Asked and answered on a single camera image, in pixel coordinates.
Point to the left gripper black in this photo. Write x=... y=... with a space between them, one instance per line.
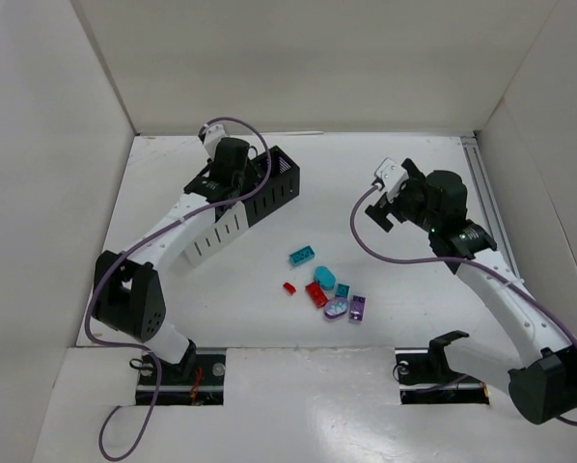
x=204 y=184

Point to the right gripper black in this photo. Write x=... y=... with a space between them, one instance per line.
x=385 y=212

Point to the red long lego brick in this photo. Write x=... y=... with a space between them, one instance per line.
x=316 y=294

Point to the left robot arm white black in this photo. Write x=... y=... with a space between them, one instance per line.
x=128 y=295

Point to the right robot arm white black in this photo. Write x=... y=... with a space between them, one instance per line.
x=541 y=377

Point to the black slotted double container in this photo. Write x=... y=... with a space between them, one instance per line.
x=282 y=187

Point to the white slotted double container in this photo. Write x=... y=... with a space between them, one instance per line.
x=218 y=236

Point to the teal long lego plate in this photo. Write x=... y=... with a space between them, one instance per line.
x=301 y=256

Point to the small teal square lego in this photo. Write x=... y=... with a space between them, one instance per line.
x=342 y=291

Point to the purple lego brick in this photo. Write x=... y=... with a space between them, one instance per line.
x=357 y=309

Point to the teal rounded lego brick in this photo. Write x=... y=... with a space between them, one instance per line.
x=325 y=278

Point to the small red lego piece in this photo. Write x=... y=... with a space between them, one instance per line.
x=289 y=288

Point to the lilac oval paw lego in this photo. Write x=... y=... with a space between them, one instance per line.
x=335 y=308

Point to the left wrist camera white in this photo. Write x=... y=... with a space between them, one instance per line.
x=211 y=135

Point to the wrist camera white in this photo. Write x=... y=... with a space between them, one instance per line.
x=389 y=176
x=211 y=135

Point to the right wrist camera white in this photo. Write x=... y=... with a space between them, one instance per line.
x=389 y=176

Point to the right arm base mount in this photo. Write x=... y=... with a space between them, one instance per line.
x=425 y=378

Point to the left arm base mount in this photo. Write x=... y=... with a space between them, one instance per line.
x=199 y=385

